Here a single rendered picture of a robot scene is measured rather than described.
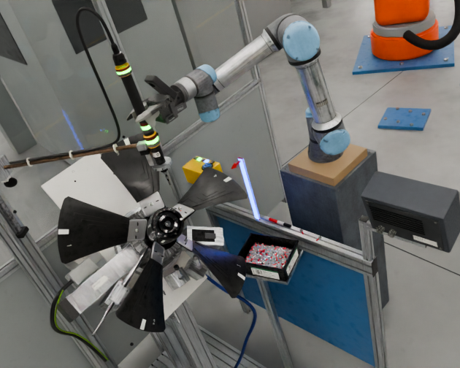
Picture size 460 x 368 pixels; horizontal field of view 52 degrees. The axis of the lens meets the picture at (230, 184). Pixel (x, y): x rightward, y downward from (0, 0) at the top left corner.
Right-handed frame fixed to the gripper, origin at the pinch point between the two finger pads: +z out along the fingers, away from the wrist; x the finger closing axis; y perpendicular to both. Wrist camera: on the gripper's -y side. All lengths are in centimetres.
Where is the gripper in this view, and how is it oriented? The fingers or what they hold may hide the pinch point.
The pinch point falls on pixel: (133, 117)
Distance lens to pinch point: 153.5
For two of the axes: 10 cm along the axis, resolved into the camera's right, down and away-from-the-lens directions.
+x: -7.3, -2.4, 6.4
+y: 2.4, 7.9, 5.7
